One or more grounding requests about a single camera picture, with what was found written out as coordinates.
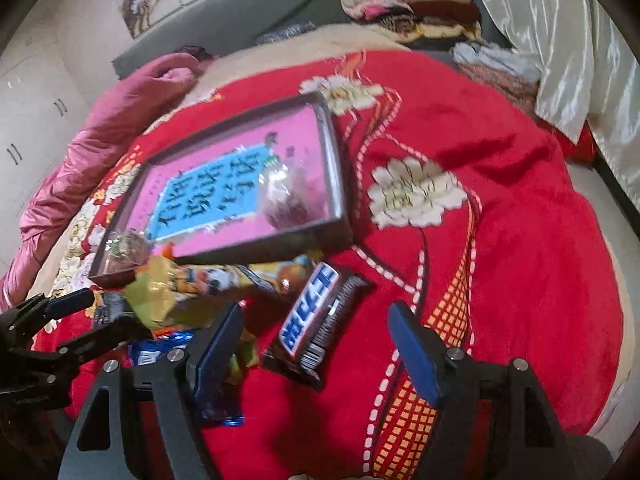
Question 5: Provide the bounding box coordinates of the red floral blanket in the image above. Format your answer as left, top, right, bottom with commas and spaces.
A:
30, 50, 626, 480

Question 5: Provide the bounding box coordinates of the grey patterned pillow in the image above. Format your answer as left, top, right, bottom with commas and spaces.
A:
252, 22, 319, 47

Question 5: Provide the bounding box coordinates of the clear candy bag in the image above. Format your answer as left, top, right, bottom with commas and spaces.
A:
257, 157, 322, 229

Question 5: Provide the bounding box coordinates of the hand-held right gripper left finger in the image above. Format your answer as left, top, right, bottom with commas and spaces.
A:
57, 302, 246, 480

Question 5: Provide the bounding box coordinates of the pink quilt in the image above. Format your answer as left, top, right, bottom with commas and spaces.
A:
0, 52, 207, 311

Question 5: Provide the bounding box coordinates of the small clear candy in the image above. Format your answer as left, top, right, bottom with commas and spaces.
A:
106, 230, 152, 274

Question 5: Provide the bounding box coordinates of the dark red cloth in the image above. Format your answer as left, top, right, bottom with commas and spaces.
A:
179, 45, 217, 62

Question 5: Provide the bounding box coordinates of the beige bed sheet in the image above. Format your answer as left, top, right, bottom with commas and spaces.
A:
190, 25, 417, 107

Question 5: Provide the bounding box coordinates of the white satin curtain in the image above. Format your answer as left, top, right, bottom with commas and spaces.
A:
460, 0, 640, 192

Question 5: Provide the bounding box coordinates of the grey headboard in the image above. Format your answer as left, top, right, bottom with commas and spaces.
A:
111, 0, 353, 81

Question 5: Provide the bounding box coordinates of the yellow cartoon cow snack packet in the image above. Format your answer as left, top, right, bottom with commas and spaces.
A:
190, 254, 327, 302

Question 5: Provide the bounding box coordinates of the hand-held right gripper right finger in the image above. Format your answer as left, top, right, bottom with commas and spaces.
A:
387, 301, 572, 480

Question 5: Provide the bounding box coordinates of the yellow-green snack packet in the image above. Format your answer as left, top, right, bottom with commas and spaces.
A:
124, 255, 241, 333

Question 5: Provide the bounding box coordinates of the stack of folded clothes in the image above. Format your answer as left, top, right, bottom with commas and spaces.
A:
337, 0, 487, 52

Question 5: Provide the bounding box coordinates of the pink and blue book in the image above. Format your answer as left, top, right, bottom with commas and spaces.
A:
107, 107, 336, 267

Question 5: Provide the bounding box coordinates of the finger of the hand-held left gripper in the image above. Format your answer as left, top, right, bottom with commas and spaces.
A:
0, 290, 97, 343
25, 310, 152, 378

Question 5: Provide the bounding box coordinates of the grey cardboard box tray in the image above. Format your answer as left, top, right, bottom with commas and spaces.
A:
89, 91, 357, 288

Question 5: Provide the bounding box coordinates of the brown chocolate bar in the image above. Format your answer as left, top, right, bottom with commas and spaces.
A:
260, 262, 377, 392

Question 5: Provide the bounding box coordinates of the light blue cloth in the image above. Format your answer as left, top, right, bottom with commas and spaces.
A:
452, 40, 544, 87

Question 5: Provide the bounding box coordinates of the blue cookie packet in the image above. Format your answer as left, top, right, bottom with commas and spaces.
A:
125, 330, 246, 428

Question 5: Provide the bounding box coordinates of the white wardrobe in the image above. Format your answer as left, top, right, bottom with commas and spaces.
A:
0, 25, 94, 222

